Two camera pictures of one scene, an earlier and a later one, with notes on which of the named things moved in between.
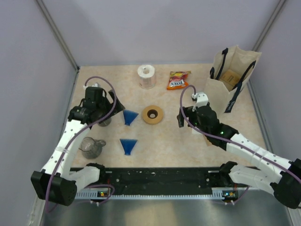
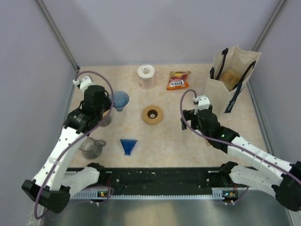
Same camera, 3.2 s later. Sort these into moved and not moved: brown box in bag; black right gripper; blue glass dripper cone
Moved: blue glass dripper cone
Not moved: black right gripper; brown box in bag
